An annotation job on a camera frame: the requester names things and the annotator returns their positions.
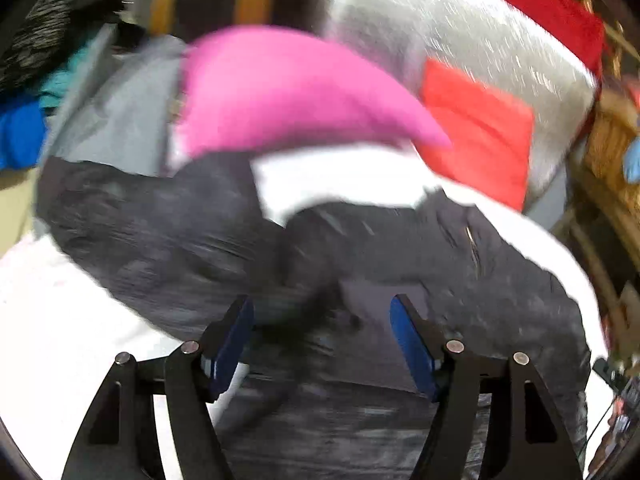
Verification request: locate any black white floral garment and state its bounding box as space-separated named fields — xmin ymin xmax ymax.
xmin=0 ymin=0 xmax=136 ymax=96

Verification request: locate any wicker basket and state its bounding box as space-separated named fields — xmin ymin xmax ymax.
xmin=582 ymin=110 xmax=640 ymax=196

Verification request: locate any red pillow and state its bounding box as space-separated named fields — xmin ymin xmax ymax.
xmin=415 ymin=57 xmax=536 ymax=211

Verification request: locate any blue garment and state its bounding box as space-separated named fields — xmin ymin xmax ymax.
xmin=0 ymin=100 xmax=51 ymax=171

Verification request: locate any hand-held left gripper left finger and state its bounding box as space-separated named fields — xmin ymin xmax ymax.
xmin=60 ymin=295 xmax=256 ymax=480

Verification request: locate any teal garment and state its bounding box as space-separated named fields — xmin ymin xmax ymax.
xmin=37 ymin=45 xmax=96 ymax=111

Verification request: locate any light blue cloth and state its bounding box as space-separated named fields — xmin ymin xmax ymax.
xmin=622 ymin=132 xmax=640 ymax=183

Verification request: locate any black padded jacket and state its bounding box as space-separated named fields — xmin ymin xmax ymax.
xmin=35 ymin=152 xmax=596 ymax=480

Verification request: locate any red cloth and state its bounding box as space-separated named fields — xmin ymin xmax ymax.
xmin=425 ymin=0 xmax=608 ymax=76

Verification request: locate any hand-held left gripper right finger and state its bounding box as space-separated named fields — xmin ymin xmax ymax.
xmin=390 ymin=294 xmax=583 ymax=480

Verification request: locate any silver insulation panel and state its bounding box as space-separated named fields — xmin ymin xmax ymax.
xmin=325 ymin=0 xmax=601 ymax=211

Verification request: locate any wooden cabinet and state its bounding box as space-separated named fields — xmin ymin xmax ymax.
xmin=150 ymin=0 xmax=321 ymax=41

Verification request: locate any pink pillow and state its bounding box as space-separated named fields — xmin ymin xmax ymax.
xmin=165 ymin=25 xmax=453 ymax=171

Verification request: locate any grey garment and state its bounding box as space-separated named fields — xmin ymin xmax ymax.
xmin=42 ymin=35 xmax=193 ymax=178

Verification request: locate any white blanket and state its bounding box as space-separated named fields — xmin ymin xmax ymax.
xmin=0 ymin=142 xmax=616 ymax=480

